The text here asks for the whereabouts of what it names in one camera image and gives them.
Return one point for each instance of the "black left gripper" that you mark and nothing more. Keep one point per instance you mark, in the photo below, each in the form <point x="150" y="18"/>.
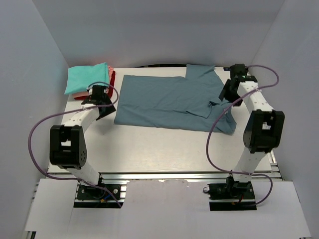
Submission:
<point x="109" y="109"/>

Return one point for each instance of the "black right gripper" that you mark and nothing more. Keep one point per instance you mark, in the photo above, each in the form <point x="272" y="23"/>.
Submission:
<point x="224" y="93"/>

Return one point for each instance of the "blue t shirt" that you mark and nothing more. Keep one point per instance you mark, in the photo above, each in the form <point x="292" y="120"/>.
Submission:
<point x="188" y="103"/>

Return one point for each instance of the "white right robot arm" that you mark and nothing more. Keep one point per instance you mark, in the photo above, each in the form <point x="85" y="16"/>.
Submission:
<point x="264" y="128"/>

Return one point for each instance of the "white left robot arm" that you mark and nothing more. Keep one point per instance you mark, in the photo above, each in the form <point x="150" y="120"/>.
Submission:
<point x="67" y="142"/>

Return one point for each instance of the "red folded t shirt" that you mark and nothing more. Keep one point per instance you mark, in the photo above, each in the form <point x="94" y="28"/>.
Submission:
<point x="83" y="95"/>

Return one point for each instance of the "teal folded t shirt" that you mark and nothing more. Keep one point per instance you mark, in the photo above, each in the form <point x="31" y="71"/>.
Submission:
<point x="80" y="77"/>

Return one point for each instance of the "pink folded t shirt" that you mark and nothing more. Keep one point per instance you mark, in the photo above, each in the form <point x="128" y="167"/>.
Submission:
<point x="110" y="69"/>

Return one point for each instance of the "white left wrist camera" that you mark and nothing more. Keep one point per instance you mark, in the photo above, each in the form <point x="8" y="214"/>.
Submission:
<point x="89" y="90"/>

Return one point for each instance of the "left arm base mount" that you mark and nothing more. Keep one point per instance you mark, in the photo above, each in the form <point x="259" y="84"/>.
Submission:
<point x="92" y="198"/>

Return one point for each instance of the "aluminium table frame rail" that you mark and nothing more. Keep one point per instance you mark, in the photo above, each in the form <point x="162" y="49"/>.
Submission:
<point x="272" y="161"/>

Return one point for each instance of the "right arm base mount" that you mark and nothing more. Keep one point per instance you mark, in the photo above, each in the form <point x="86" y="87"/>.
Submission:
<point x="230" y="197"/>

